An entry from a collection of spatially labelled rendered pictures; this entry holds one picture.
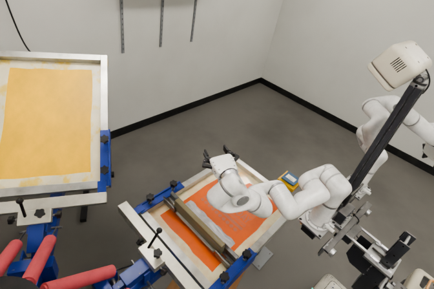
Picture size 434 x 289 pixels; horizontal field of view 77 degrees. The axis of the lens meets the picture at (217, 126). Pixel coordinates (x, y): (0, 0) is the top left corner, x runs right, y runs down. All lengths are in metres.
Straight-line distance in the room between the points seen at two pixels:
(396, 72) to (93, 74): 1.53
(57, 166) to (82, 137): 0.19
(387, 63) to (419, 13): 3.15
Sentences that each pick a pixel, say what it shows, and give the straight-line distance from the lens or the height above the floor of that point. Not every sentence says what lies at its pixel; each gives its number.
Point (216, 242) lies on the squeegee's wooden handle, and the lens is 1.44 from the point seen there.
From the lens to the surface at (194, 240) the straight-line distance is 1.55.
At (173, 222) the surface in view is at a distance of 1.60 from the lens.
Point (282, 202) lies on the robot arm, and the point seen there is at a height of 1.40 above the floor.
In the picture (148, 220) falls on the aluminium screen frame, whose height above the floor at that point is 0.99.
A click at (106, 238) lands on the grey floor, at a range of 2.70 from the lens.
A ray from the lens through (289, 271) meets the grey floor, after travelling 2.76.
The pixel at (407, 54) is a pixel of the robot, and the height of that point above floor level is 2.01.
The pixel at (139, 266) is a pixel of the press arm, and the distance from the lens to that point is 1.38.
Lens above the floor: 2.27
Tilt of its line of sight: 35 degrees down
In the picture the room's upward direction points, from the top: 12 degrees clockwise
